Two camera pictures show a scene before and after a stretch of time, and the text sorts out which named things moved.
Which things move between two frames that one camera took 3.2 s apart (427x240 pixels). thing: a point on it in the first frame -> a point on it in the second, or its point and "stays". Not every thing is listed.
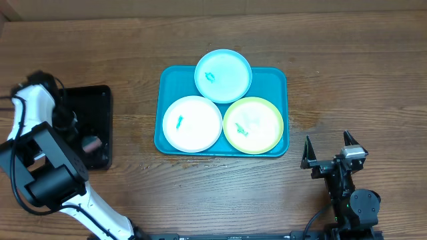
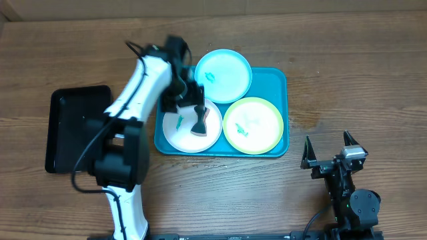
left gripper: (67, 134) -> (194, 97)
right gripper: (321, 167) stays
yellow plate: (253, 125) stays
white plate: (192, 124) stays
